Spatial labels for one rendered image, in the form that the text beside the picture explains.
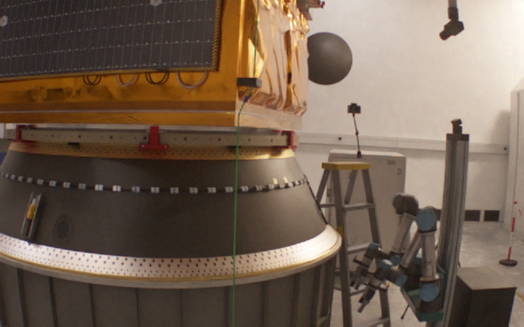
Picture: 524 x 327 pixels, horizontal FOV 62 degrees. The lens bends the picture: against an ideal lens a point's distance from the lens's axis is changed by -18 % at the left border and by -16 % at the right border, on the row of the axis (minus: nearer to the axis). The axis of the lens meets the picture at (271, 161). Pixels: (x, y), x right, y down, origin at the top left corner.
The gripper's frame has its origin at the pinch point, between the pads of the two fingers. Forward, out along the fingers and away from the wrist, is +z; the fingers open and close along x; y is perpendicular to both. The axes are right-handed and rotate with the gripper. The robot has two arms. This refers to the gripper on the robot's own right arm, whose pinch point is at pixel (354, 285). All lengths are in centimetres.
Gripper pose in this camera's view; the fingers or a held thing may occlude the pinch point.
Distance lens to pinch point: 342.0
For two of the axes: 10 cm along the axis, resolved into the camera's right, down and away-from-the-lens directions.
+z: -4.2, 9.0, -1.0
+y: 9.0, 4.3, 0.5
